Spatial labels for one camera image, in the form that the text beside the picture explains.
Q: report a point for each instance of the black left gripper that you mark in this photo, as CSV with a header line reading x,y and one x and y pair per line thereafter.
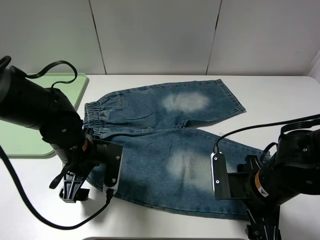
x,y
78,163

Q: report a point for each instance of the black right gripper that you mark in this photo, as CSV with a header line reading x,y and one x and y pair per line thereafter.
x,y
263,217

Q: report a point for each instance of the children's blue denim shorts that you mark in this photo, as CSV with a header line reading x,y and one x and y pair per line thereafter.
x,y
166,162

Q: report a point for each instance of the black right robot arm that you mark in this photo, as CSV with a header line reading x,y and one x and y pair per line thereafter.
x,y
285,169

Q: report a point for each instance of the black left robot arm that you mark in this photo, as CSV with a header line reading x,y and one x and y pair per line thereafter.
x,y
49,111

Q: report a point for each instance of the light green plastic tray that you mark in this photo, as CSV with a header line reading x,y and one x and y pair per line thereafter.
x,y
24,143

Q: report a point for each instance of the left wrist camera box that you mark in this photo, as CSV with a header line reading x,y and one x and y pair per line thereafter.
x,y
113,167

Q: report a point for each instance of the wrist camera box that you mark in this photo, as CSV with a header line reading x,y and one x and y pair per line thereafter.
x,y
113,167
220,177

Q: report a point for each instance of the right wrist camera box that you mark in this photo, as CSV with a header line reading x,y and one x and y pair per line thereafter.
x,y
220,177

